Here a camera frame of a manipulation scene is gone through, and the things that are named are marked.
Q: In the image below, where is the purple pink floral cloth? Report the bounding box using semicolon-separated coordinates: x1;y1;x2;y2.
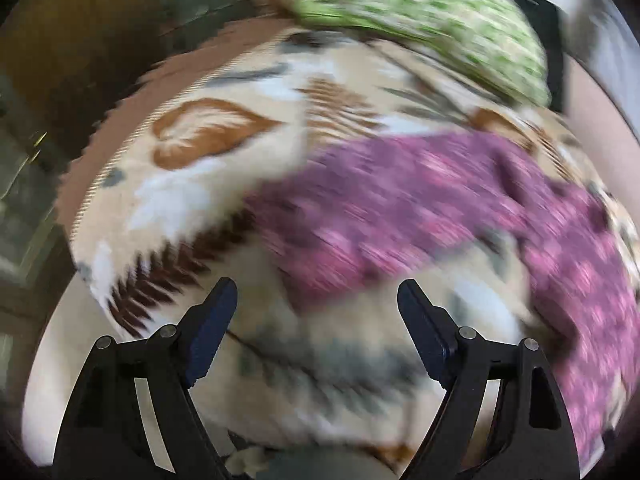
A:
248;132;639;460

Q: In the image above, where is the beige leaf pattern blanket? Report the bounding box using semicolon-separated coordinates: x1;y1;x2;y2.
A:
70;24;639;479

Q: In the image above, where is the green white checked pillow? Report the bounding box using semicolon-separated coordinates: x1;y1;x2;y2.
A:
293;0;551;106

